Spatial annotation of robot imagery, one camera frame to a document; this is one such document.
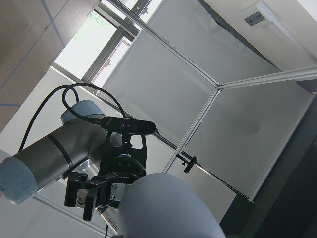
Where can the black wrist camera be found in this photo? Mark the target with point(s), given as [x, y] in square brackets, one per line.
[128, 126]

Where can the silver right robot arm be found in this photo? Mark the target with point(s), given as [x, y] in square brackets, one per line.
[91, 150]

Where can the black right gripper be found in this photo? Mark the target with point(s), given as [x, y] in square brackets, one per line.
[118, 162]

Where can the light blue plastic cup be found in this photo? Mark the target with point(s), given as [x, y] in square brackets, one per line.
[163, 206]

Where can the black clamp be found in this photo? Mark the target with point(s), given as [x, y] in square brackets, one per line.
[188, 164]

